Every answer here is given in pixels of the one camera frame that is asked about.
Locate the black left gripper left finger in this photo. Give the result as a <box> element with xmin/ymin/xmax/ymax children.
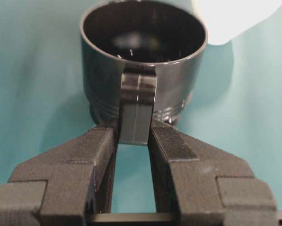
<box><xmin>0</xmin><ymin>124</ymin><xmax>117</xmax><ymax>226</ymax></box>

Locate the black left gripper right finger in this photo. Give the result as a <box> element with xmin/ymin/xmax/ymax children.
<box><xmin>148</xmin><ymin>121</ymin><xmax>278</xmax><ymax>226</ymax></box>

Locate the black cup holder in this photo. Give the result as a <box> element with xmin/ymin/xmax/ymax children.
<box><xmin>80</xmin><ymin>0</ymin><xmax>208</xmax><ymax>145</ymax></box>

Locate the teal table cloth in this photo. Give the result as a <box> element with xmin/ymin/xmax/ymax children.
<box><xmin>0</xmin><ymin>0</ymin><xmax>282</xmax><ymax>210</ymax></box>

